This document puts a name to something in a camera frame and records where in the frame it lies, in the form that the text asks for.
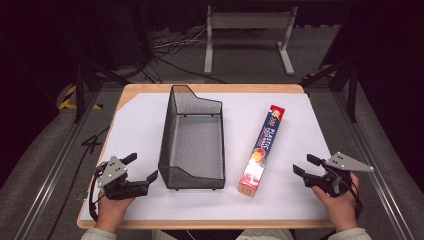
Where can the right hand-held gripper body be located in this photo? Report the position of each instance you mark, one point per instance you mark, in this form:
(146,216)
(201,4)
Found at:
(346,164)

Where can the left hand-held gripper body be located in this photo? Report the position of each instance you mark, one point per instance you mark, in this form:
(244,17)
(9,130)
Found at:
(111,173)

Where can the long blue red wrap box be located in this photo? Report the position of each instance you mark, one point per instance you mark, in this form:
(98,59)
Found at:
(263,146)

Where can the person's left hand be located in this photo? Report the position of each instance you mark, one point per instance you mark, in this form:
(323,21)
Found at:
(110,211)

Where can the person's right hand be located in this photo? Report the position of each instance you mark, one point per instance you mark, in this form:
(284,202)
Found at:
(341,208)

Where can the white table mat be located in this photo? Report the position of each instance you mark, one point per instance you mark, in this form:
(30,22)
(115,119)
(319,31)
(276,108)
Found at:
(140,126)

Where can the black metal stand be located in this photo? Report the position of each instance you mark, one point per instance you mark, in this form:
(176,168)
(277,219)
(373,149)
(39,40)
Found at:
(352,93)
(79,90)

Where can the yellow black floor tape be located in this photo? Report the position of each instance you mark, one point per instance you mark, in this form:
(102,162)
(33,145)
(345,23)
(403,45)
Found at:
(68,96)

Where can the white metal stand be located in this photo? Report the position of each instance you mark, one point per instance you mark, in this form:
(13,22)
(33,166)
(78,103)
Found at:
(248,20)

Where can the aluminium floor rail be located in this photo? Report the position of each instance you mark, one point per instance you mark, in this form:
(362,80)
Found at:
(376,173)
(50,173)

